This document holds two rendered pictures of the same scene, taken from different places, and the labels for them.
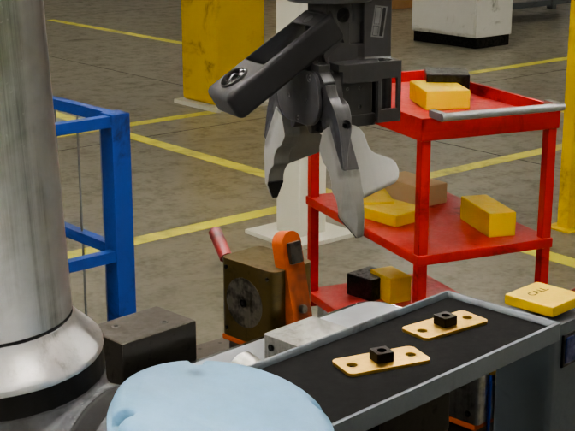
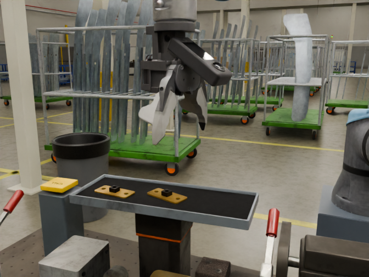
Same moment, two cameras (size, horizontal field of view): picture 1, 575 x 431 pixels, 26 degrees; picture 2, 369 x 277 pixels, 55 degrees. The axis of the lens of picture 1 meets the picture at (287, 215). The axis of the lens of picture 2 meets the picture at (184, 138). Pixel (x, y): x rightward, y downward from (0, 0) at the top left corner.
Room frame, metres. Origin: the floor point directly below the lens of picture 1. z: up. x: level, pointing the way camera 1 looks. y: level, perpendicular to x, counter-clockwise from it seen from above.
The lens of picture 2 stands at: (1.31, 0.55, 1.44)
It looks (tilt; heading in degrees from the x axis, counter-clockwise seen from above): 13 degrees down; 244
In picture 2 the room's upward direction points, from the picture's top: straight up
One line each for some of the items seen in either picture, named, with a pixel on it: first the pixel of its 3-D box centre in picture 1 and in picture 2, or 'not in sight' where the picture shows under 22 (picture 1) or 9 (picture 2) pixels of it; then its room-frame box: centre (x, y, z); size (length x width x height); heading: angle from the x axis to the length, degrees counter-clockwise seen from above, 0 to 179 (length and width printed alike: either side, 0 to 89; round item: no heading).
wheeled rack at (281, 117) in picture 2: not in sight; (298, 84); (-3.75, -4.75, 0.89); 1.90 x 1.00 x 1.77; 41
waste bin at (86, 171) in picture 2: not in sight; (83, 176); (0.79, -2.62, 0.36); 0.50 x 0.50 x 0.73
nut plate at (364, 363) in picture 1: (381, 356); (166, 193); (1.05, -0.08, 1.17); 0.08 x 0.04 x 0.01; 115
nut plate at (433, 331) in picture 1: (445, 321); (114, 189); (1.14, -0.15, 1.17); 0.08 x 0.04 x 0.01; 127
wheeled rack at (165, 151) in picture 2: not in sight; (123, 97); (-0.04, -4.11, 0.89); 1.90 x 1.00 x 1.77; 136
